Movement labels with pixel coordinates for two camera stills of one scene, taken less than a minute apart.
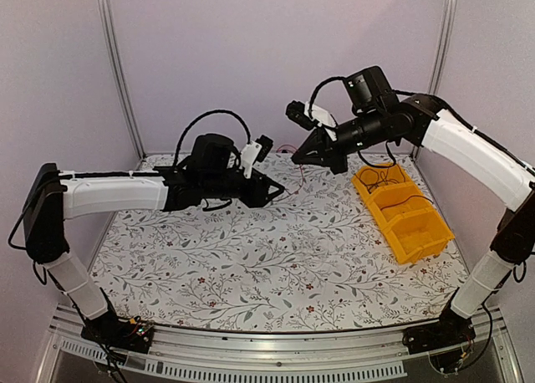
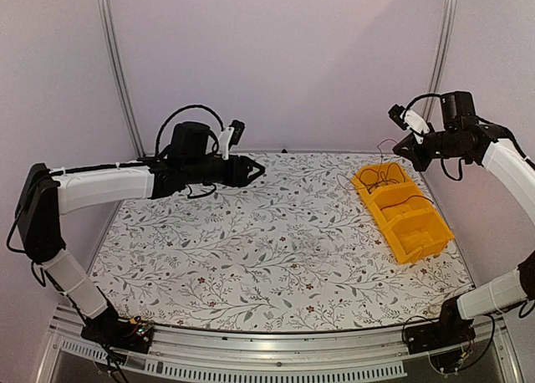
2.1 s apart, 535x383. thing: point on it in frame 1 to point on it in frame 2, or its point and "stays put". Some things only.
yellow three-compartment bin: (407, 217) stays put
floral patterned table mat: (317, 258) stays put
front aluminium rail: (178, 355) stays put
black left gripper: (256, 196) to (239, 169)
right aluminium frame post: (444, 38) stays put
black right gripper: (326, 153) to (414, 153)
